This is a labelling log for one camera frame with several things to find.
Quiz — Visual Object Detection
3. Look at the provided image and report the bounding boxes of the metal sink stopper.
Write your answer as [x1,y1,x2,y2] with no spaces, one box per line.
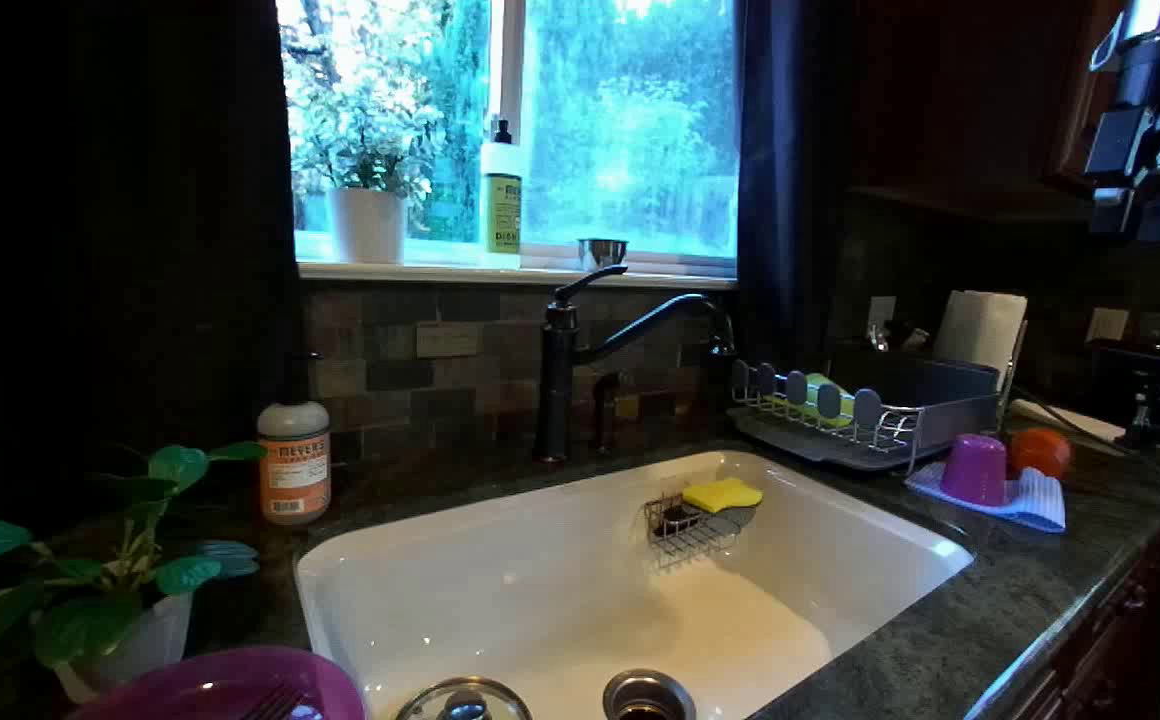
[398,674,533,720]

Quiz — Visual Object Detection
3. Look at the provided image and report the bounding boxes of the small dark glass jar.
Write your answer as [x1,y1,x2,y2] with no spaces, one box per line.
[584,235,630,269]

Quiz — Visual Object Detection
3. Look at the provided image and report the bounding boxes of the yellow sponge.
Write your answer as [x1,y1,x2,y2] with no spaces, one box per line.
[683,474,765,511]

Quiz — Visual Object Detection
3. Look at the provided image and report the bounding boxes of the white kitchen sink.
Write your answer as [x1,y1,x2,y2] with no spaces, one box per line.
[298,452,972,720]

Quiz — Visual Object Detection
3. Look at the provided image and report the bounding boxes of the green leafy potted plant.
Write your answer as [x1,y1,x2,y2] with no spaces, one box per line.
[0,438,264,667]

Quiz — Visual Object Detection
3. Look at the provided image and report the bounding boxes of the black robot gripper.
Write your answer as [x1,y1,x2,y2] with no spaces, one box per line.
[1085,0,1160,245]

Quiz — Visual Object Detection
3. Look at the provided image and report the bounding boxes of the grey dish drying rack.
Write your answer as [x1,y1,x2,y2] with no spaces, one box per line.
[729,352,1000,473]

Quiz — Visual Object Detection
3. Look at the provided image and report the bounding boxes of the green dish soap bottle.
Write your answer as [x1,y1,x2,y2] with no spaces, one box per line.
[480,117,522,256]

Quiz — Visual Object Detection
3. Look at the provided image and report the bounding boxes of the sink drain strainer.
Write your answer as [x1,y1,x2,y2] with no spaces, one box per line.
[603,667,697,720]

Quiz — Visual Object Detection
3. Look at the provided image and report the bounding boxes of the wire sponge caddy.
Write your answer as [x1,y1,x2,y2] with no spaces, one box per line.
[645,494,752,555]

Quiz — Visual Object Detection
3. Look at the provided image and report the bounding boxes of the white folded dish cloth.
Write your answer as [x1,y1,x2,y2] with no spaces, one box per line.
[909,465,1068,536]

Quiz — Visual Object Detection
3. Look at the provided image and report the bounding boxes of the dark bronze faucet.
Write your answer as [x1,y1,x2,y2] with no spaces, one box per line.
[533,264,735,465]

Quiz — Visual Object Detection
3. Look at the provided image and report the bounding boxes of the white paper towel roll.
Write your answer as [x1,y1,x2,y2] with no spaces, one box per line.
[932,288,1030,392]

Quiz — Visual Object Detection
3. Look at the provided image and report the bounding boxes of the orange fruit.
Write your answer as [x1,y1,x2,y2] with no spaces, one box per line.
[1007,428,1073,478]

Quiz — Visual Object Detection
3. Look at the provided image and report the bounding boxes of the dark blue curtain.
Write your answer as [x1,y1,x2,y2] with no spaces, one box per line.
[735,0,799,363]

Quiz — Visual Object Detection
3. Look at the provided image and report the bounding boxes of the white pot window plant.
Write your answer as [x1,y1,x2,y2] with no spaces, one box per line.
[325,126,422,264]

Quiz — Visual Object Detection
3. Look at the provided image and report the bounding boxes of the purple plastic bowl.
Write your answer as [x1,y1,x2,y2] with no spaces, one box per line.
[73,642,372,720]

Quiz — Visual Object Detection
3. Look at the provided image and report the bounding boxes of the purple plastic cup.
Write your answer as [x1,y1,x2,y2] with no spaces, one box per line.
[941,430,1007,503]

